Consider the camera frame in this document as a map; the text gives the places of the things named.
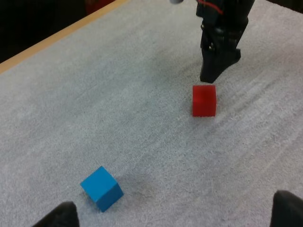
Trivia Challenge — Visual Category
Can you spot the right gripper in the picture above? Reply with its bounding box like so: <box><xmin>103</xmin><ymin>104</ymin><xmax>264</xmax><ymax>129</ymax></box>
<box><xmin>196</xmin><ymin>0</ymin><xmax>255</xmax><ymax>83</ymax></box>

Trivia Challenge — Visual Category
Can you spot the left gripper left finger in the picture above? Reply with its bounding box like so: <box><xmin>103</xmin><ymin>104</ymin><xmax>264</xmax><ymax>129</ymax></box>
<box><xmin>32</xmin><ymin>201</ymin><xmax>80</xmax><ymax>227</ymax></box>

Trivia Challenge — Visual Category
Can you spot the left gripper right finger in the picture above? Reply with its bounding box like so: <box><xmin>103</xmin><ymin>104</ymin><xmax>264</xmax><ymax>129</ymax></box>
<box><xmin>271</xmin><ymin>190</ymin><xmax>303</xmax><ymax>227</ymax></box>

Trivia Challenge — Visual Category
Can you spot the red cube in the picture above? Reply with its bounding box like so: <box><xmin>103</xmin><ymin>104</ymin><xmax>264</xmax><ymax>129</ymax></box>
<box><xmin>192</xmin><ymin>84</ymin><xmax>217</xmax><ymax>118</ymax></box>

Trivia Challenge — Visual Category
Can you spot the blue cube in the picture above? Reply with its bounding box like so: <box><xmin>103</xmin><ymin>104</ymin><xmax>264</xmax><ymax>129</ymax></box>
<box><xmin>80</xmin><ymin>166</ymin><xmax>125</xmax><ymax>213</ymax></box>

